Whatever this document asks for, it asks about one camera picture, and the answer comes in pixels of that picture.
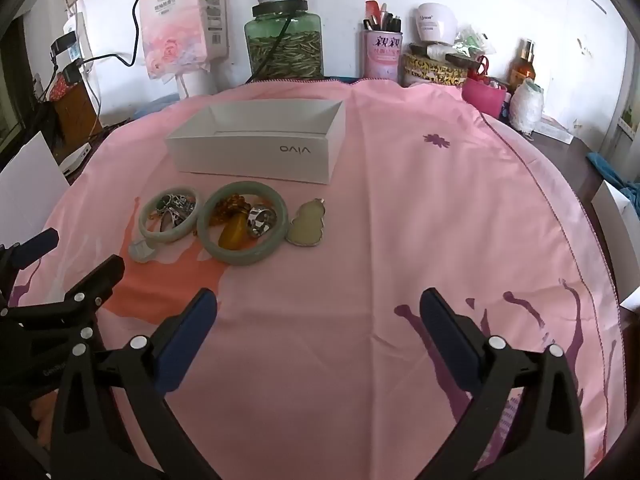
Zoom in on white cardboard box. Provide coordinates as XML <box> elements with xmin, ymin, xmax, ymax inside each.
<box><xmin>165</xmin><ymin>99</ymin><xmax>347</xmax><ymax>185</ymax></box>

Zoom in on pink pen cup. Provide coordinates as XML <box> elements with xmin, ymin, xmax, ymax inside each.
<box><xmin>362</xmin><ymin>29</ymin><xmax>403</xmax><ymax>81</ymax></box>

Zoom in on gourd-shaped jade pendant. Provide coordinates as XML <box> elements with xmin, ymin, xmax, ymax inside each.
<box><xmin>286</xmin><ymin>198</ymin><xmax>328</xmax><ymax>247</ymax></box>

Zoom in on green and white plastic bag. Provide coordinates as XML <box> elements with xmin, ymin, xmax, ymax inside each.
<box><xmin>452</xmin><ymin>25</ymin><xmax>493</xmax><ymax>56</ymax></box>

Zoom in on white cardboard sheet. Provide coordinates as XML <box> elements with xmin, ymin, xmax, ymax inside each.
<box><xmin>0</xmin><ymin>132</ymin><xmax>71</xmax><ymax>251</ymax></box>

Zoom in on pink printed tablecloth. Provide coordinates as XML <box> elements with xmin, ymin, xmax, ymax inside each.
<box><xmin>10</xmin><ymin>77</ymin><xmax>626</xmax><ymax>480</ymax></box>

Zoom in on small white box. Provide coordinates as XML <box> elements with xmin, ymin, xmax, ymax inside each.
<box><xmin>591</xmin><ymin>180</ymin><xmax>640</xmax><ymax>251</ymax></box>

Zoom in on white electronic device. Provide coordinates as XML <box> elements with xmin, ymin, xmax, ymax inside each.
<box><xmin>57</xmin><ymin>142</ymin><xmax>92</xmax><ymax>173</ymax></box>

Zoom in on pink floral tissue pack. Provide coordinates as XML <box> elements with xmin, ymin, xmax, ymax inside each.
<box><xmin>139</xmin><ymin>0</ymin><xmax>231</xmax><ymax>81</ymax></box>

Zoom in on green glass jar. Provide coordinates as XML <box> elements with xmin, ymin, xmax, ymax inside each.
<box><xmin>244</xmin><ymin>2</ymin><xmax>324</xmax><ymax>81</ymax></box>

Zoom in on amber bead necklace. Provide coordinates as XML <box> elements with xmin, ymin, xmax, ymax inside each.
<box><xmin>209</xmin><ymin>195</ymin><xmax>251</xmax><ymax>252</ymax></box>

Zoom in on teal cloth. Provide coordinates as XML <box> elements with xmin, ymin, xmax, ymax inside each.
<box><xmin>586</xmin><ymin>152</ymin><xmax>640</xmax><ymax>196</ymax></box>

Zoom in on gold patterned round tin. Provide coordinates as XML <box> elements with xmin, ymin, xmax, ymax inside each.
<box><xmin>402</xmin><ymin>52</ymin><xmax>468</xmax><ymax>88</ymax></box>

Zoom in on silver ring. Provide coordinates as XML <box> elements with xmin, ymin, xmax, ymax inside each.
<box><xmin>247</xmin><ymin>205</ymin><xmax>277</xmax><ymax>238</ymax></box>

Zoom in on amber glass bottle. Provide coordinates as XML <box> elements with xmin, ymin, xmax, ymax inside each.
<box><xmin>509</xmin><ymin>39</ymin><xmax>537</xmax><ymax>93</ymax></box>

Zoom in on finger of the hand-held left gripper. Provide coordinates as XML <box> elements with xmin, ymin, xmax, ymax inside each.
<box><xmin>5</xmin><ymin>254</ymin><xmax>126</xmax><ymax>356</ymax></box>
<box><xmin>0</xmin><ymin>227</ymin><xmax>60</xmax><ymax>306</ymax></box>

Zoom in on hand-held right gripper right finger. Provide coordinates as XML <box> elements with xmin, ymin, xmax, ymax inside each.
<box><xmin>415</xmin><ymin>287</ymin><xmax>586</xmax><ymax>480</ymax></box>

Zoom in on black pens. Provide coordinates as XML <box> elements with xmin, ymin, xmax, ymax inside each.
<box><xmin>367</xmin><ymin>7</ymin><xmax>403</xmax><ymax>32</ymax></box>

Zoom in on silver green-stone bracelet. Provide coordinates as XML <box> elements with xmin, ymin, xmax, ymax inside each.
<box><xmin>156</xmin><ymin>192</ymin><xmax>197</xmax><ymax>226</ymax></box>

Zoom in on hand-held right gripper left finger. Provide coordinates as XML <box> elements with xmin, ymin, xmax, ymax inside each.
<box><xmin>50</xmin><ymin>287</ymin><xmax>221</xmax><ymax>480</ymax></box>

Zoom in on white cream jar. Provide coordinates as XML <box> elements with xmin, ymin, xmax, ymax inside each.
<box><xmin>416</xmin><ymin>3</ymin><xmax>458</xmax><ymax>43</ymax></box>

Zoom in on large jade bangle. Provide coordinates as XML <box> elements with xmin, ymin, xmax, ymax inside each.
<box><xmin>196</xmin><ymin>181</ymin><xmax>290</xmax><ymax>265</ymax></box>

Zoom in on small jade bangle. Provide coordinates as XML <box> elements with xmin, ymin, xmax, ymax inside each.
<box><xmin>138</xmin><ymin>189</ymin><xmax>202</xmax><ymax>246</ymax></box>

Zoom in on small pink cup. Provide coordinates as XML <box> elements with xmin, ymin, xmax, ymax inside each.
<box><xmin>461</xmin><ymin>77</ymin><xmax>507</xmax><ymax>118</ymax></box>

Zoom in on brown wooden box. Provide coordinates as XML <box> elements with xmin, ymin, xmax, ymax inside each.
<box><xmin>52</xmin><ymin>82</ymin><xmax>98</xmax><ymax>133</ymax></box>

